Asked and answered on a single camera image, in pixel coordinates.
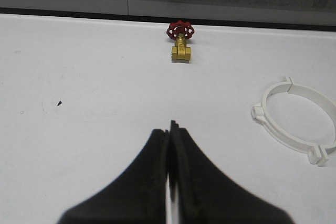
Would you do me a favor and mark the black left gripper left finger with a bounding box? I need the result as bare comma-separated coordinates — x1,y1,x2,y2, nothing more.
61,130,169,223

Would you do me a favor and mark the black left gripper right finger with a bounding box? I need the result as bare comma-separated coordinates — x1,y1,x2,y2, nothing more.
169,121,293,223

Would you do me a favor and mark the white half pipe clamp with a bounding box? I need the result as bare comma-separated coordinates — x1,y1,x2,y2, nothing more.
281,77,335,166
251,78,335,153

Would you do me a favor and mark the brass valve red handwheel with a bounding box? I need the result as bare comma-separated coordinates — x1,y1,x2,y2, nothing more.
166,20,195,63

